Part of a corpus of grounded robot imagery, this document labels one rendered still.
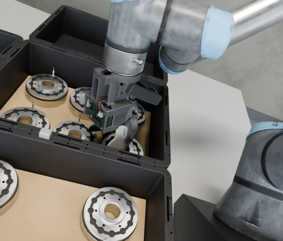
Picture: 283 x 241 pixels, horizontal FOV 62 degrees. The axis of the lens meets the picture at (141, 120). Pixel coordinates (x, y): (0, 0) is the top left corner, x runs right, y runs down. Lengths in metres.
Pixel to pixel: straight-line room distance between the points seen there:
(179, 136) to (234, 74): 1.67
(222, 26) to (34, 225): 0.44
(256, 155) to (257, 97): 2.18
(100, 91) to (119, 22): 0.13
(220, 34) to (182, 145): 0.56
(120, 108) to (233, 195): 0.30
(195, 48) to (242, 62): 2.07
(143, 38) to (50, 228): 0.36
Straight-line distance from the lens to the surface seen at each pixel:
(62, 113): 0.63
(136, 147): 0.56
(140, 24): 0.38
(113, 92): 0.43
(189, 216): 0.60
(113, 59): 0.40
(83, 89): 0.67
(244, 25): 0.56
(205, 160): 0.88
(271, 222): 0.54
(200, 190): 0.79
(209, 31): 0.38
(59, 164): 0.48
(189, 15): 0.38
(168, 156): 0.48
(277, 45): 2.46
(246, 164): 0.55
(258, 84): 2.60
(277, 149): 0.48
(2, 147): 0.49
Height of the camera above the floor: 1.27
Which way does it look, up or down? 40 degrees down
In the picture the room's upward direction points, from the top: 25 degrees clockwise
